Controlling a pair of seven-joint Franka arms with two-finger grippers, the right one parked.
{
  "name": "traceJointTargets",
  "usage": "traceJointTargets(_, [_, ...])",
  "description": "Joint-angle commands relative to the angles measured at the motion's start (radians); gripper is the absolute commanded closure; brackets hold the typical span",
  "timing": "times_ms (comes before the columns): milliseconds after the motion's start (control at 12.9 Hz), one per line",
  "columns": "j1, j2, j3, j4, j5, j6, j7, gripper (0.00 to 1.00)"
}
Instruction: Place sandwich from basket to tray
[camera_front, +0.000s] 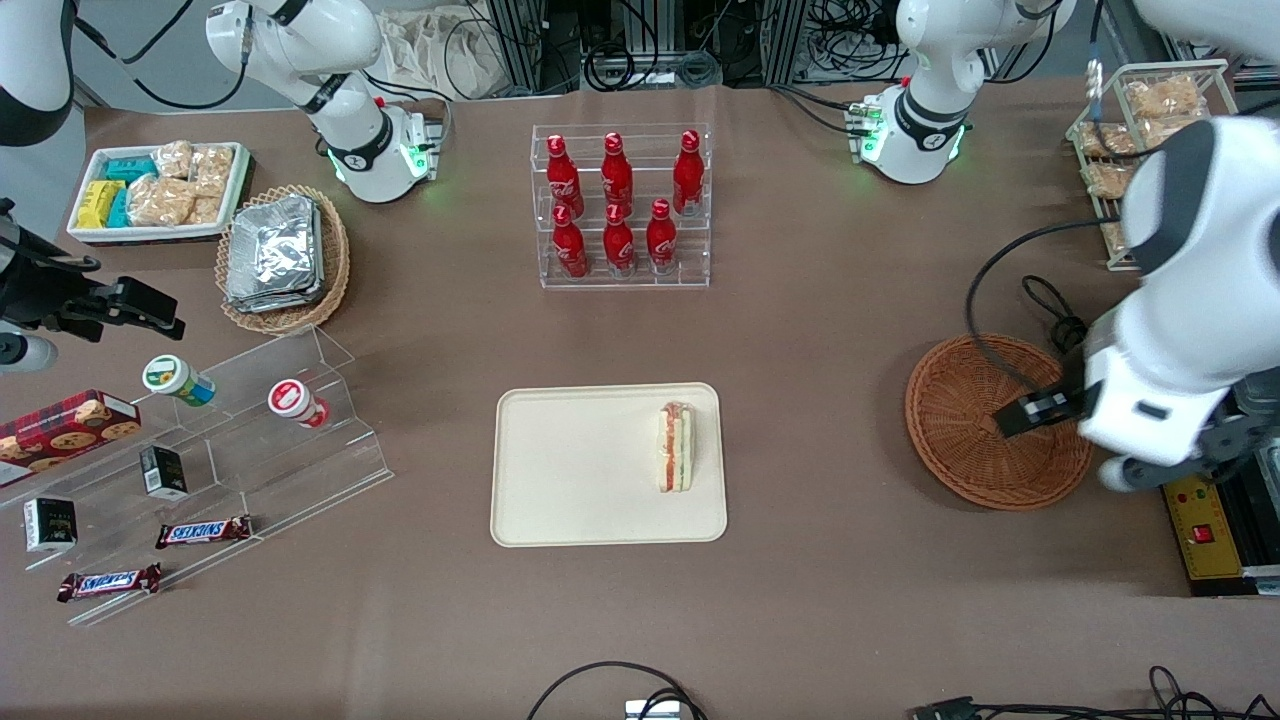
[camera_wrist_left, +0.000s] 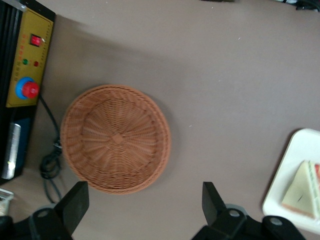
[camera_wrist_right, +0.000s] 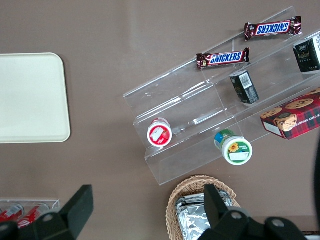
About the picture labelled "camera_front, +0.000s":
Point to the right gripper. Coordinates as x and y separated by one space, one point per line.
40 292

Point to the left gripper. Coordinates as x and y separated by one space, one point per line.
1069 400

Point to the triangle sandwich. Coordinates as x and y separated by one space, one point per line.
675 448

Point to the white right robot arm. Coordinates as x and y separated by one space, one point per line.
300 40

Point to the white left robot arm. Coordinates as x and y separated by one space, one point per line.
1200 220

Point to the round brown wicker basket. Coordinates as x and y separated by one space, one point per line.
955 400

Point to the oval light wicker basket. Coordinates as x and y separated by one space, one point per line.
335 270

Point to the beige plastic tray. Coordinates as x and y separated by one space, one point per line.
580 465

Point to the green lid white cup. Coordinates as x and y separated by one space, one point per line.
172 378

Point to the white rectangular snack bin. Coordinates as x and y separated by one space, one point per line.
90 235

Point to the teal snack packet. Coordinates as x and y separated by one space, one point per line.
119 210
130 169

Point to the clear bag of rice crackers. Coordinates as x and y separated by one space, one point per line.
173 158
212 168
160 200
205 210

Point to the yellow snack packet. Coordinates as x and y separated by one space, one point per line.
97 203

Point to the silver foil packet stack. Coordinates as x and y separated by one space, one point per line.
275 255

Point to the red tartan cookie box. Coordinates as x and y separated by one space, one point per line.
60 435

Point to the small black carton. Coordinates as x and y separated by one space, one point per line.
163 472
50 524

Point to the red lid white cup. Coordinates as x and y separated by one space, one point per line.
292 400

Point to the clear acrylic stepped shelf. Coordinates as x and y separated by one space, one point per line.
280 470

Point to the black appliance with yellow panel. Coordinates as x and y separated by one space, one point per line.
1215 540

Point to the brown snickers bar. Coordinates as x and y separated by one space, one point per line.
203 532
110 582

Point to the bagged bread pastry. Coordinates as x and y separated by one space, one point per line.
1108 180
1105 140
1175 132
1163 97

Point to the beige cloth bag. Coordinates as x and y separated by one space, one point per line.
430 50

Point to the red cola bottle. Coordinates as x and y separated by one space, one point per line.
618 245
570 248
688 178
617 178
661 242
563 180

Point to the clear acrylic bottle rack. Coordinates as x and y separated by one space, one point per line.
640 275

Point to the small silver device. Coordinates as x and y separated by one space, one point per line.
652 710

